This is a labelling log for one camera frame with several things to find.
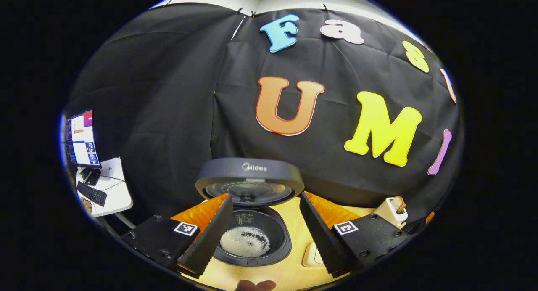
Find dark grey rice cooker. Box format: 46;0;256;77
195;158;305;267

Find computer monitor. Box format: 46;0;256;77
63;110;101;169

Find black keyboard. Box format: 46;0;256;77
77;181;108;207

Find white side desk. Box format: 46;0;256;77
76;157;137;230

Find small black desk device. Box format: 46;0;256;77
80;167;101;186

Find white chopstick holder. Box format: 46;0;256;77
374;196;408;228

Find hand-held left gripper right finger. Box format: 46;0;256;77
299;191;410;279

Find white rice heap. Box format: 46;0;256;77
220;227;271;258

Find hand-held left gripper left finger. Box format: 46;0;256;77
120;193;234;279

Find black backdrop cloth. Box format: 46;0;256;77
63;1;465;224

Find glass rice box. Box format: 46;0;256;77
303;242;326;267

